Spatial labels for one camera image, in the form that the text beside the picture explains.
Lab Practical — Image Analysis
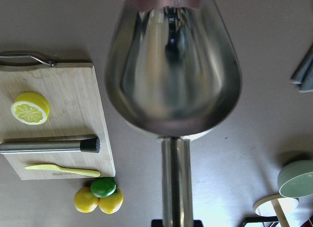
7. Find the stainless steel ice scoop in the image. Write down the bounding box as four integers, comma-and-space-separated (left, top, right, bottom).
105, 0, 242, 227

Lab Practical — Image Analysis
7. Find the wooden cup tree stand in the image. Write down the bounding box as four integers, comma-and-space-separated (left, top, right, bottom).
253, 194, 299, 227

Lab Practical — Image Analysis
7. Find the steel muddler black tip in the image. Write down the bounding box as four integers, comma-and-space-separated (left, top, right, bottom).
0, 138, 101, 154

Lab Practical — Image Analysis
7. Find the bamboo cutting board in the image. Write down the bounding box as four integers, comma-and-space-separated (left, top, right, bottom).
0, 53, 115, 180

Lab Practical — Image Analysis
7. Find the yellow plastic knife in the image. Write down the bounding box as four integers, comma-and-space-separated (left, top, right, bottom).
25, 164, 101, 178

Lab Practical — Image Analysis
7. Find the green lime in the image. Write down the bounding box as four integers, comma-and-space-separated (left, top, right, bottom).
90, 177, 116, 198

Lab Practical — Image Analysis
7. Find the whole lemon lower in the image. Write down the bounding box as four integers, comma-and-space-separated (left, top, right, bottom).
98, 188, 124, 214

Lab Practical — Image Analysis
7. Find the whole lemon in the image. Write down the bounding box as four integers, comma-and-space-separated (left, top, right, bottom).
74, 186, 99, 213
98, 188, 124, 214

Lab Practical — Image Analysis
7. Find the whole lemon upper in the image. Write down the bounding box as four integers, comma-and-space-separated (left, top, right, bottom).
74, 186, 99, 213

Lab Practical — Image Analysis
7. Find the half lemon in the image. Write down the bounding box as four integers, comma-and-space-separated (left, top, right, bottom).
11, 91, 50, 125

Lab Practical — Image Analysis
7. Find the grey folded cloth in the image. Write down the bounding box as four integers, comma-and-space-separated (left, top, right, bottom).
291, 46, 313, 93

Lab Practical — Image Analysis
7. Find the light green bowl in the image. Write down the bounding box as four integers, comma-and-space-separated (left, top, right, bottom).
277, 160, 313, 198

